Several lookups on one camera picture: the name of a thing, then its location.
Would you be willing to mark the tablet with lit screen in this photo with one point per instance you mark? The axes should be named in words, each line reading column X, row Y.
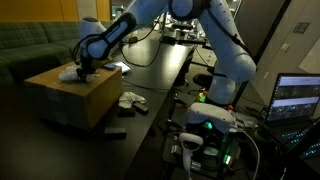
column 124, row 66

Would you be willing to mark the white VR headset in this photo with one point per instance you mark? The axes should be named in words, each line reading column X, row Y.
column 210, row 115

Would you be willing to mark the blue cloth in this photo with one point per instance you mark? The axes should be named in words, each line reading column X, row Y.
column 109, row 66

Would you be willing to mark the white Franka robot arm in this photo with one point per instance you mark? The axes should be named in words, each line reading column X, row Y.
column 233, row 63

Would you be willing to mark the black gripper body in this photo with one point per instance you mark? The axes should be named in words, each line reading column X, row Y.
column 86, row 66

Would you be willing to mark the small white pink roll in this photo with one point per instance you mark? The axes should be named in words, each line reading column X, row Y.
column 90, row 79

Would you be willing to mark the large cardboard box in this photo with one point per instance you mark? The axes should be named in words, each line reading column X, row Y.
column 76, row 103

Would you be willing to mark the black stand pole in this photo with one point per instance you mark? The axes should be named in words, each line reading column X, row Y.
column 263, row 50

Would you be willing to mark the laptop with lit screen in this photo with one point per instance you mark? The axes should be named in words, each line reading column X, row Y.
column 293, row 96

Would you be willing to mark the black office chair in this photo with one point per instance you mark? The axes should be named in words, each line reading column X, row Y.
column 202, row 80

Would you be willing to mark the white towel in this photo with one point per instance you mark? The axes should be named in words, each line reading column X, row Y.
column 131, row 97

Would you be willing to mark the white VR controller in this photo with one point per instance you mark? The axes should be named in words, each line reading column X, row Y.
column 190, row 141

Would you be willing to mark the plaid sofa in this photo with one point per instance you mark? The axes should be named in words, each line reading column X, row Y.
column 30, row 43

